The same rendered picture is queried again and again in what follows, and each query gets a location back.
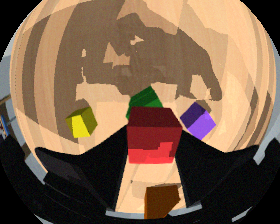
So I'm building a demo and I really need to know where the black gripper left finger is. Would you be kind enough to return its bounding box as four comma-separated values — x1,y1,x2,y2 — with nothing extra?
34,124,129,212

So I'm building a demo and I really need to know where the yellow block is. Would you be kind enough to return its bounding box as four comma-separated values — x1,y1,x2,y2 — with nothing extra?
64,107,99,137

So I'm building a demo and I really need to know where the green block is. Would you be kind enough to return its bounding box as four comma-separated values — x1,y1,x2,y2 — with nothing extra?
125,91,163,119
128,85,153,107

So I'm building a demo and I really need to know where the red block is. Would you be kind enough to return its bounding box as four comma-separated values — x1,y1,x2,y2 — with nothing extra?
127,107,183,164

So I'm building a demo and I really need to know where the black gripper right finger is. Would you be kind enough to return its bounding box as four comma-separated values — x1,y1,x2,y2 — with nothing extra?
175,128,260,208

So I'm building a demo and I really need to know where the purple block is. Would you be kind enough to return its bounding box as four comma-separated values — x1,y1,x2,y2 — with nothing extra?
180,101,216,140

